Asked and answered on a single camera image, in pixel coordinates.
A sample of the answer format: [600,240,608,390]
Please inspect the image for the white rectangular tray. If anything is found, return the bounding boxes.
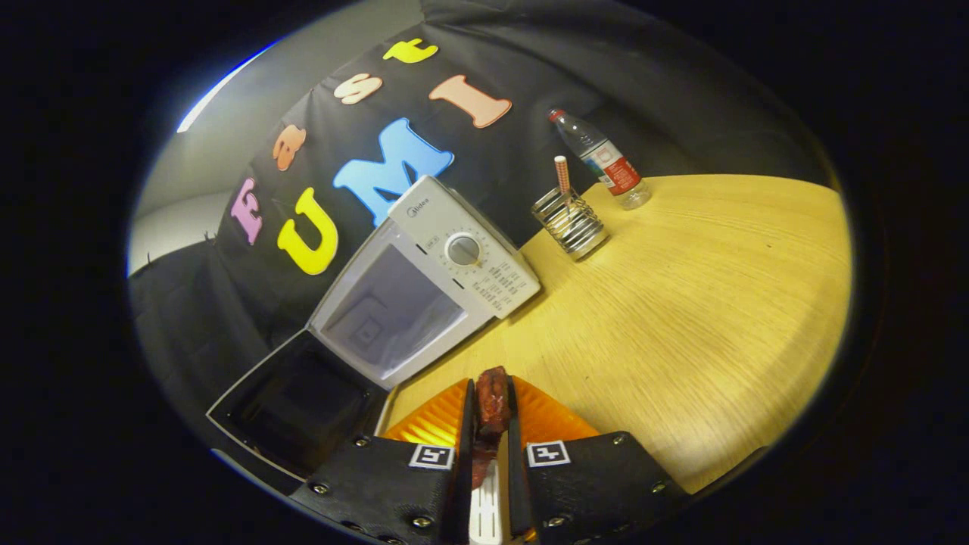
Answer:
[468,454,505,545]

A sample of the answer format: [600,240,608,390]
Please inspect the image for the red-brown meat piece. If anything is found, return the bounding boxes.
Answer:
[471,366,513,491]

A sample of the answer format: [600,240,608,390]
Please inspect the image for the metal wire basket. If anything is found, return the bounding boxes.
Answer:
[531,187,610,262]

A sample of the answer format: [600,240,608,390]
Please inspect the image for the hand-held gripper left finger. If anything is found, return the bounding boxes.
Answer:
[290,378,476,545]

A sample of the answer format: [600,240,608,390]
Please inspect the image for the clear bottle with red label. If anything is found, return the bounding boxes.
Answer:
[549,108,652,210]

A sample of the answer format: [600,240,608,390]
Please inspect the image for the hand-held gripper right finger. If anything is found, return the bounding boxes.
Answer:
[506,375,690,545]

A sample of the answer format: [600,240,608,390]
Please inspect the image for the white toaster oven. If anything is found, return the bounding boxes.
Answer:
[206,176,542,485]

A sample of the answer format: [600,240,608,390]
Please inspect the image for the red striped straw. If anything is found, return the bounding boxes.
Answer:
[554,155,573,213]

